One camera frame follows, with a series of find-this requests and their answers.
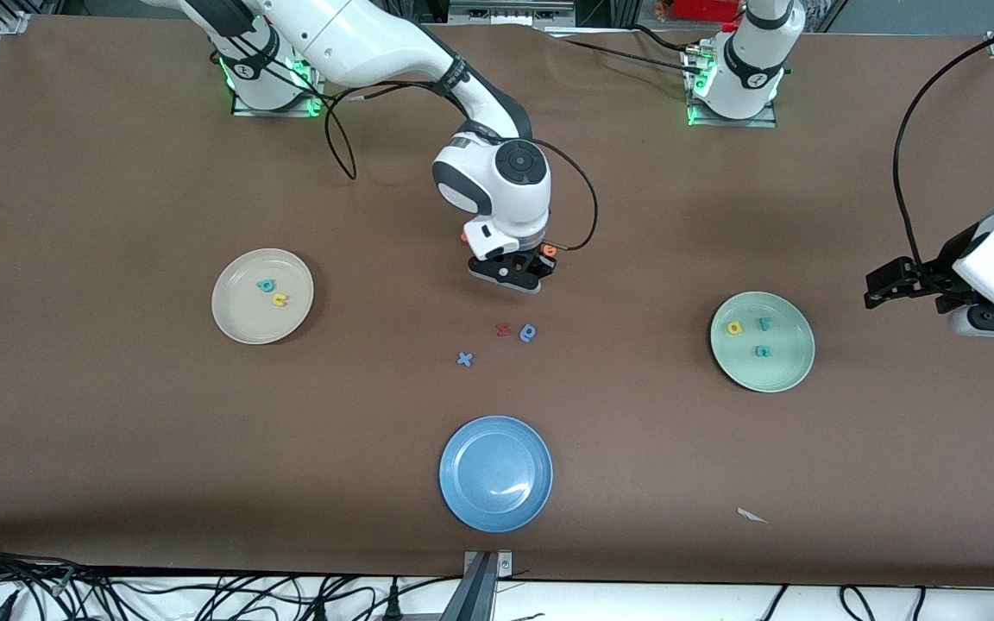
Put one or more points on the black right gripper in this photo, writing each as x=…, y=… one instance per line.
x=537, y=256

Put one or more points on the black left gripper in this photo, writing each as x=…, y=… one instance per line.
x=944, y=266

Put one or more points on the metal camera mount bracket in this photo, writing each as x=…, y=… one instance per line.
x=480, y=595

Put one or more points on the light green plate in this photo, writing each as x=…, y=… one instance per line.
x=782, y=371

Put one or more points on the brown table cover sheet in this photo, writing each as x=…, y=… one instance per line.
x=117, y=431

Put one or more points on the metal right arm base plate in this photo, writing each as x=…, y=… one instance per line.
x=241, y=110

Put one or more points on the blue foam letter q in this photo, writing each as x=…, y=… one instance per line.
x=528, y=338

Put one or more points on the teal foam letter p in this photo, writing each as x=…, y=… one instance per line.
x=262, y=285

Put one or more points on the beige brown plate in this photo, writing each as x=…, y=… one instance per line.
x=242, y=323

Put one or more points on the grey power strip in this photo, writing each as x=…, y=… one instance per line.
x=506, y=13

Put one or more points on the red box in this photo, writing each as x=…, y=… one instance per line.
x=695, y=9

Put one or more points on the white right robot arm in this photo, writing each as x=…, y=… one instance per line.
x=359, y=39

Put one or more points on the blue plate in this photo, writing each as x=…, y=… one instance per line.
x=480, y=466

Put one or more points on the white paper scrap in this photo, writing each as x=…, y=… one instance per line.
x=751, y=516

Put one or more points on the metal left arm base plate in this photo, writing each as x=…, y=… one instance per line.
x=764, y=123

